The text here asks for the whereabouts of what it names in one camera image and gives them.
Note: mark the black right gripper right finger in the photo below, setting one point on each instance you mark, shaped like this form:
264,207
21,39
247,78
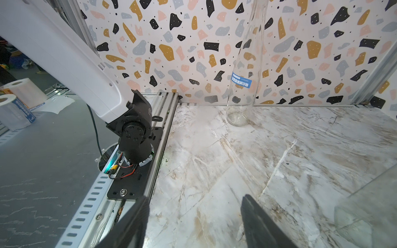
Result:
260,230

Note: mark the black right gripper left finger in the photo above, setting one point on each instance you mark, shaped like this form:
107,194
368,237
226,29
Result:
130,231

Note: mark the glass bottle blue label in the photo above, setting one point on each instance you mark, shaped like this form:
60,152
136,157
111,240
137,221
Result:
368,217
247,72

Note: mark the glass bottle blue label back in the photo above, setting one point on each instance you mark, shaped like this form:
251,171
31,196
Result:
368,217

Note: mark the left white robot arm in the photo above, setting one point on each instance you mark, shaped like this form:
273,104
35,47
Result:
39,32

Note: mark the white paper roll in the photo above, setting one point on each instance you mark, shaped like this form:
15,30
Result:
26,91
14,114

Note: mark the left metal corner post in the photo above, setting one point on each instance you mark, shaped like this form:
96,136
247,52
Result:
381,73

